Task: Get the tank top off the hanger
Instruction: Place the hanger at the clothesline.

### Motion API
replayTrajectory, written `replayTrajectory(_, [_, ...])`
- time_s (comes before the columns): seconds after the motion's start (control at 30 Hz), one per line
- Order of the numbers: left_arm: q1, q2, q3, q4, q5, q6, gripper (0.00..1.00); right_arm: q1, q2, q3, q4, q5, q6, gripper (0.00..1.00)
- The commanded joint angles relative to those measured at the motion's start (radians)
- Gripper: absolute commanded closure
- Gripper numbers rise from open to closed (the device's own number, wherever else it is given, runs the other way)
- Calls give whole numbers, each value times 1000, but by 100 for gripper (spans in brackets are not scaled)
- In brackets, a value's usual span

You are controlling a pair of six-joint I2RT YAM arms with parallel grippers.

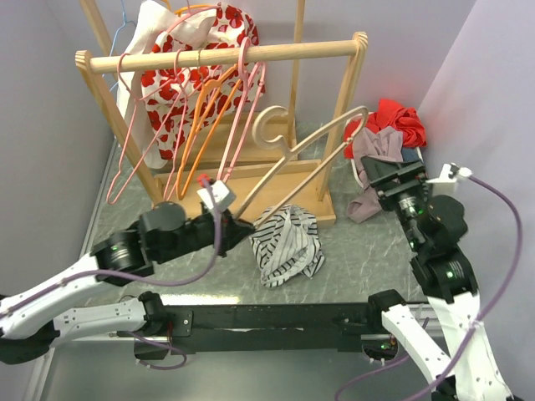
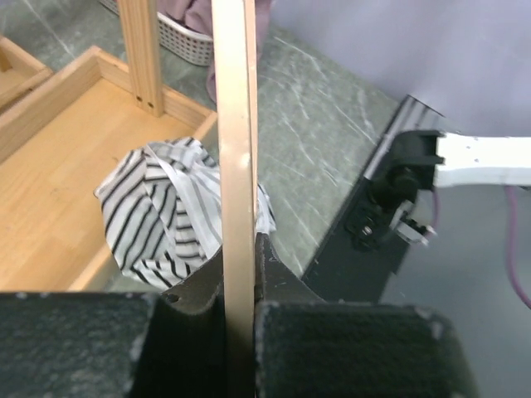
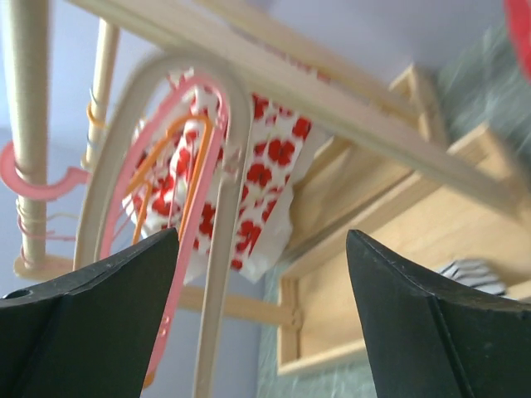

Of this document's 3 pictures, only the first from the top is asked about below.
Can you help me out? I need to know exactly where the navy blue tank top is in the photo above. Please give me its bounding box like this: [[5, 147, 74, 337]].
[[401, 148, 420, 162]]

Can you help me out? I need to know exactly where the white black striped tank top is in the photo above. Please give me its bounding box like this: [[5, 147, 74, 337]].
[[249, 205, 325, 288]]

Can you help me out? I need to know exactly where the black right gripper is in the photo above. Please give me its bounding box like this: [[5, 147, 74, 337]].
[[359, 154, 430, 249]]

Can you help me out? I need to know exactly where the pink plastic hanger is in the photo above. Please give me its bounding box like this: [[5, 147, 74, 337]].
[[217, 36, 266, 183]]

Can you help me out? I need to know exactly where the white garment behind rack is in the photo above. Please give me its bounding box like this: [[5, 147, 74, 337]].
[[116, 1, 177, 169]]

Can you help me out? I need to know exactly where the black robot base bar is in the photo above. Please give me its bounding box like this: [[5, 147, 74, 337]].
[[140, 302, 393, 354]]

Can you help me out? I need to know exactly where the purple camera cable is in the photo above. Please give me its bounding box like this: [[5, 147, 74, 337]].
[[0, 190, 227, 318], [335, 175, 523, 401]]

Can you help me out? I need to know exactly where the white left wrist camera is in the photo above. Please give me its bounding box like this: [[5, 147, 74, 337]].
[[197, 174, 237, 214]]

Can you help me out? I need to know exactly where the blue wire hanger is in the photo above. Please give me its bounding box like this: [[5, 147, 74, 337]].
[[108, 0, 135, 93]]

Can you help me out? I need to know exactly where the wooden clothes rack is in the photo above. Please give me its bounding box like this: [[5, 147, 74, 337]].
[[74, 0, 369, 229]]

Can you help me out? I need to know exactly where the beige wooden hanger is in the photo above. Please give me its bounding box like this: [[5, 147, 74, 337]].
[[234, 105, 369, 219]]

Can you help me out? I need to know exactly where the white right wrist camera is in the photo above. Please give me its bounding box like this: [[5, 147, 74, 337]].
[[426, 163, 472, 196]]

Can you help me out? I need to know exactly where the orange hanger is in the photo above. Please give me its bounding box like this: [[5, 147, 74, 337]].
[[174, 63, 242, 201]]

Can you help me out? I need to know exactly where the red floral white dress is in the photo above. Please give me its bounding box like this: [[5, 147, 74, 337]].
[[141, 3, 259, 163]]

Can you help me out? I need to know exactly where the pale pink tank top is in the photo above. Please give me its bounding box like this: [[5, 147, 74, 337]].
[[347, 127, 403, 224]]

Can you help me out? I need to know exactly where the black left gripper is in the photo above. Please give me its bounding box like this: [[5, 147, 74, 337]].
[[156, 206, 256, 263]]

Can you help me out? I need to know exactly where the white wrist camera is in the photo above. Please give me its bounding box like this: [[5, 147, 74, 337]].
[[197, 174, 237, 214], [426, 163, 472, 196]]

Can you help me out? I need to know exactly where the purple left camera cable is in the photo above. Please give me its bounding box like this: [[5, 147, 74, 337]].
[[0, 190, 227, 318]]

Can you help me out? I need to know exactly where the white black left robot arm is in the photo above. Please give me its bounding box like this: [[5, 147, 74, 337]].
[[1, 202, 255, 365]]

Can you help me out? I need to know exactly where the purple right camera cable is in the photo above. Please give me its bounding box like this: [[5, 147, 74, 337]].
[[335, 175, 523, 401]]

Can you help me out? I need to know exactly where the white perforated plastic basket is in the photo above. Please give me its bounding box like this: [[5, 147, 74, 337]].
[[344, 127, 423, 188]]

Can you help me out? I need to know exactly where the red tank top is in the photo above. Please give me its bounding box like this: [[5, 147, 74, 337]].
[[366, 99, 427, 149]]

